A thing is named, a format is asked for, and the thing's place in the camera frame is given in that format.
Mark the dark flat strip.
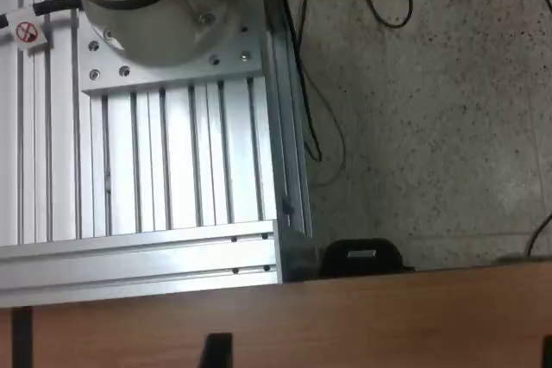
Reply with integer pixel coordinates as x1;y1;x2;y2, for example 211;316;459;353
10;305;35;368

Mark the white warning label tag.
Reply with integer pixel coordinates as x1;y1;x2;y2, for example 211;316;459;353
6;8;49;55

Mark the black power adapter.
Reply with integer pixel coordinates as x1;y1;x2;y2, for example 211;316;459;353
317;237;416;278

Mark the black tagged cable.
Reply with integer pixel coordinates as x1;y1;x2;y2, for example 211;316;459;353
0;0;84;32

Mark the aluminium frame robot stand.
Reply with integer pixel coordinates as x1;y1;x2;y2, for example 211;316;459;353
0;0;316;309

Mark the aluminium base plate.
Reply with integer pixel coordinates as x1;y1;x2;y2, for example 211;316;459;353
77;25;263;97

